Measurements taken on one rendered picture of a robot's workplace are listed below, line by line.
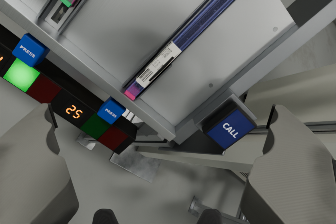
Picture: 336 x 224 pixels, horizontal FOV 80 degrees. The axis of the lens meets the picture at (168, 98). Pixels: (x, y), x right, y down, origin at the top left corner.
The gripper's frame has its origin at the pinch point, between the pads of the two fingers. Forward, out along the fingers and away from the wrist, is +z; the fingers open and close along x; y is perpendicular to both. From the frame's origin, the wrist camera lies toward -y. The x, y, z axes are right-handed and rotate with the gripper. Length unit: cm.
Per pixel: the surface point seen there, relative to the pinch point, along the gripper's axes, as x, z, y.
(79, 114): -11.5, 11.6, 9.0
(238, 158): 18.4, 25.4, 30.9
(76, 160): -37, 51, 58
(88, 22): -8.2, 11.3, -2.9
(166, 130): 0.3, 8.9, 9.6
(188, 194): 13, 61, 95
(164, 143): -0.1, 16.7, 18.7
